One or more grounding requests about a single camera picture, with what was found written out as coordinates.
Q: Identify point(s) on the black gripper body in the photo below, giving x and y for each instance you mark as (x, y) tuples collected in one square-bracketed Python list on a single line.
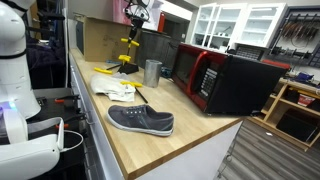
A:
[(136, 20)]

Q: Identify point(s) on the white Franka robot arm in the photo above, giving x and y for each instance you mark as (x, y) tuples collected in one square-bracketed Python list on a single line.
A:
[(16, 83)]

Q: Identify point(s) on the silver tin cylinder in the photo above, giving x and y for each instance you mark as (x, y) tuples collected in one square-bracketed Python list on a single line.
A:
[(152, 75)]

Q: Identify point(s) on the small blue object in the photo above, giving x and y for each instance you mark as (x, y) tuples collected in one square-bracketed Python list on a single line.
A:
[(166, 72)]

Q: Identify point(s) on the pink board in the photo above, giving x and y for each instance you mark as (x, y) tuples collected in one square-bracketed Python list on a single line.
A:
[(119, 11)]

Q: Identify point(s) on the dark grey storage bin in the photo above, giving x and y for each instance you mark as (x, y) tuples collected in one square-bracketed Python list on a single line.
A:
[(155, 46)]

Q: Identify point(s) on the red fire extinguisher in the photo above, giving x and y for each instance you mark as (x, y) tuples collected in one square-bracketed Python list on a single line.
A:
[(161, 22)]

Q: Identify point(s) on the brown cardboard box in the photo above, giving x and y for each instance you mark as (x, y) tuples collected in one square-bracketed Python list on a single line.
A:
[(103, 40)]

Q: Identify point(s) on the teal flat tool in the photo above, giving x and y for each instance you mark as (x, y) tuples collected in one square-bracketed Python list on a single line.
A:
[(112, 62)]

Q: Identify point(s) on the white crumpled cloth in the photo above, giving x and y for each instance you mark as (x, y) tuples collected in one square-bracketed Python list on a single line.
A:
[(110, 87)]

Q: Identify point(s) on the grey canvas shoe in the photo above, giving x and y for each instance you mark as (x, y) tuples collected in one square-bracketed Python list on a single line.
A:
[(140, 119)]

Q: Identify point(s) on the white glass-door cabinet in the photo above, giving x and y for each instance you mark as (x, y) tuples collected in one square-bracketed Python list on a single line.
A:
[(240, 25)]

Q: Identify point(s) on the red and black microwave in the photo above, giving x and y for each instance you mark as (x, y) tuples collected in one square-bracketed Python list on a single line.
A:
[(233, 83)]

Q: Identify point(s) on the black slotted crate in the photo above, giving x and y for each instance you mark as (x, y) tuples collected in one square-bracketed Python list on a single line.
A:
[(248, 51)]

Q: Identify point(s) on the wooden shelf unit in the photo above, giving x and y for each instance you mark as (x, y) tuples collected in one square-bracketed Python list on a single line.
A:
[(286, 110)]

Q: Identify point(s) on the blue tool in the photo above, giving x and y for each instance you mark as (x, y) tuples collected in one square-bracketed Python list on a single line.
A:
[(304, 77)]

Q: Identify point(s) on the red box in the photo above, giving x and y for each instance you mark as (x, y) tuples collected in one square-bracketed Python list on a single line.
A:
[(306, 100)]

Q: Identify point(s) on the black storage box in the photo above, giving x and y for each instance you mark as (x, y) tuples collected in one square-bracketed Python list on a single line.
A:
[(296, 126)]

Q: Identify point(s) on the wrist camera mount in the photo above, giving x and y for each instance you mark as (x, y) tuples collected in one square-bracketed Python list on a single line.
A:
[(128, 12)]

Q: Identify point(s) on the black wall tool rack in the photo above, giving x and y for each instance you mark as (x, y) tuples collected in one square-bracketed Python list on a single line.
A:
[(298, 36)]

